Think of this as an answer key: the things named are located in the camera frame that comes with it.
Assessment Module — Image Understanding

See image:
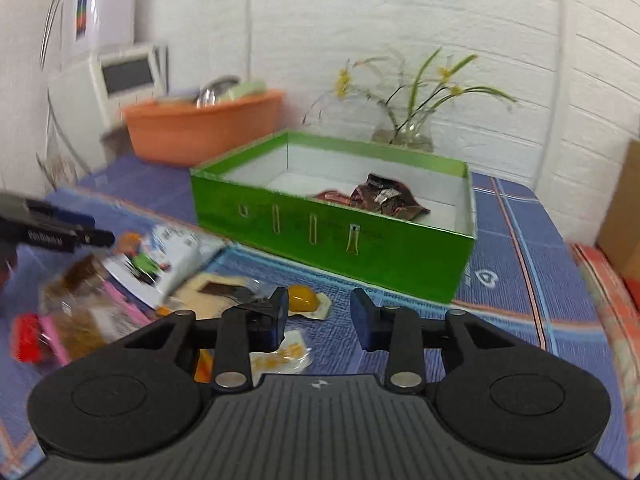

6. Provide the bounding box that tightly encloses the blue checked tablecloth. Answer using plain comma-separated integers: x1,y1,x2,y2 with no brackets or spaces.
0,152,632,480

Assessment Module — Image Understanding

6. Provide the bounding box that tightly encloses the red patterned cloth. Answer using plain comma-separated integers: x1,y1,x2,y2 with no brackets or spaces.
570,241,640,463

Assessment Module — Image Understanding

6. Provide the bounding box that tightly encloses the small red packet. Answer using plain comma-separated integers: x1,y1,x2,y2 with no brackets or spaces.
9,312,47,364

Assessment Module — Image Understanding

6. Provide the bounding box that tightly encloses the glass vase with yellow flowers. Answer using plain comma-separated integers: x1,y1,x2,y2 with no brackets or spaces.
302,47,519,154

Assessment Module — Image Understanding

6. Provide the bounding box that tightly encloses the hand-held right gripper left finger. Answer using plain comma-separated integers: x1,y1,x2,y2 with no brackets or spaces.
120,286,291,394

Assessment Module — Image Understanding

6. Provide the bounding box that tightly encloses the orange jelly cup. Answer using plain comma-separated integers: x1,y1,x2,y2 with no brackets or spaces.
287,283,333,319

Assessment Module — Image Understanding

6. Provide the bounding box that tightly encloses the clear packet of yellow candy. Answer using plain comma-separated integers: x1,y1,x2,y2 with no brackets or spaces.
249,329,314,375

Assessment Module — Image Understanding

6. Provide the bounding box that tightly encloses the white appliance with screen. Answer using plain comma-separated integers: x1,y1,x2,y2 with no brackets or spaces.
49,42,169,171

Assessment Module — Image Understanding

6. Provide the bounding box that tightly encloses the red snack packet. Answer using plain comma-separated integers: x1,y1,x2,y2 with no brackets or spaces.
312,189,359,207

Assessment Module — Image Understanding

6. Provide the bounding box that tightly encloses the clear packet of brown snacks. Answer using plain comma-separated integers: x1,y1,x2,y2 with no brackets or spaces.
39,252,137,364

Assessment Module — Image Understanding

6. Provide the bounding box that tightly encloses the white cabinet with colourful sticker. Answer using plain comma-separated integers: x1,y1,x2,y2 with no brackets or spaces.
61,0,139,57

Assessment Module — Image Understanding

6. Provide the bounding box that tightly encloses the white snack packet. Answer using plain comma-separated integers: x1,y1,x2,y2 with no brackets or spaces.
106,223,227,309

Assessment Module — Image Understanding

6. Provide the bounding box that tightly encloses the yellow cracker packet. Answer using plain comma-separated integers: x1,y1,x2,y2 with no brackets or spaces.
171,273,274,319

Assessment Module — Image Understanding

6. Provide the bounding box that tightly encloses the orange snack packet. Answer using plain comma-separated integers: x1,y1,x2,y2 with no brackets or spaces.
192,349,217,384

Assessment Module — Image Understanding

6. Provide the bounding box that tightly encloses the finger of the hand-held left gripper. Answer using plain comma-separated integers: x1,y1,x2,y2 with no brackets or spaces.
0,219,116,256
0,193,96,228

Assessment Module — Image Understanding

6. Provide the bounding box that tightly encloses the orange plastic basin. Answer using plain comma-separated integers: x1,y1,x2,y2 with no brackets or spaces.
121,88,286,168

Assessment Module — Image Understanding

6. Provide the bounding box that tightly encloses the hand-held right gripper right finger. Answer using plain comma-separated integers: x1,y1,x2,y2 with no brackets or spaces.
350,288,521,394

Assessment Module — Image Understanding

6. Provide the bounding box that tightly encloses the brown paper bag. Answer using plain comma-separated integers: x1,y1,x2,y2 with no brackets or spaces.
596,138,640,285

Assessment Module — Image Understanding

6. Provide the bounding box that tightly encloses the pale green item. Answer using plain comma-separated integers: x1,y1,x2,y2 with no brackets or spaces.
220,80,269,103

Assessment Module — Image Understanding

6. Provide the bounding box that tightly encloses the pink-edged clear snack packet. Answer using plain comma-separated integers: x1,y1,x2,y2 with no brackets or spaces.
100,277,154,329

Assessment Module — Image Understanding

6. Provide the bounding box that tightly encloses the green cardboard box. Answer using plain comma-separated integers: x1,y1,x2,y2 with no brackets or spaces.
189,129,476,305

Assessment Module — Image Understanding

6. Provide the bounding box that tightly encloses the metal bowl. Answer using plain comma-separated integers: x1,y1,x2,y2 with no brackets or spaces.
196,75,241,109

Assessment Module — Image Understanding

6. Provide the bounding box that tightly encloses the dark brown snack packet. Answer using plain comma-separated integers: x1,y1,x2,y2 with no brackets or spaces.
349,173,431,221

